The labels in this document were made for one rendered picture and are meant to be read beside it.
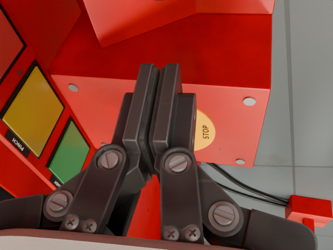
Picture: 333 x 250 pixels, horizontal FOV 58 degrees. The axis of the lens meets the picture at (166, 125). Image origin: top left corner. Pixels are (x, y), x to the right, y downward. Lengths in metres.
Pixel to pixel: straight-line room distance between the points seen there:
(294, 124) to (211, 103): 1.35
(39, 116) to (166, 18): 0.12
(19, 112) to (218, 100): 0.13
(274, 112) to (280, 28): 0.46
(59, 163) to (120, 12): 0.13
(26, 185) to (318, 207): 2.05
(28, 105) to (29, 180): 0.19
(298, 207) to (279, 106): 0.96
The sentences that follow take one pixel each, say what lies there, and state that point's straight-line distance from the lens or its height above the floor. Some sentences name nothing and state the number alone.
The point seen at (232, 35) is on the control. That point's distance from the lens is 0.23.
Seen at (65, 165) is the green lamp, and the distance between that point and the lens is 0.26.
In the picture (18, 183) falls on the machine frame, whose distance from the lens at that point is 0.38.
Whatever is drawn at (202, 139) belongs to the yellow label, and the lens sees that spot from 0.25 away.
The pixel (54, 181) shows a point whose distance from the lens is 0.26.
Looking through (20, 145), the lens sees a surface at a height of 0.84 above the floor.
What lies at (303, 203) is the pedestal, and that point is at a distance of 2.25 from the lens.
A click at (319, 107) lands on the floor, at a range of 1.46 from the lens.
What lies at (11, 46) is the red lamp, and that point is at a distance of 0.20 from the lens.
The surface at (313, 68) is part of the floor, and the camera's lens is 1.28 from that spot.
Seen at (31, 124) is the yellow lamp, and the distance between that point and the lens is 0.22.
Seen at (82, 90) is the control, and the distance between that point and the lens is 0.24.
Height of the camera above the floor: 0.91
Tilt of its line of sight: 33 degrees down
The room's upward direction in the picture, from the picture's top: 166 degrees counter-clockwise
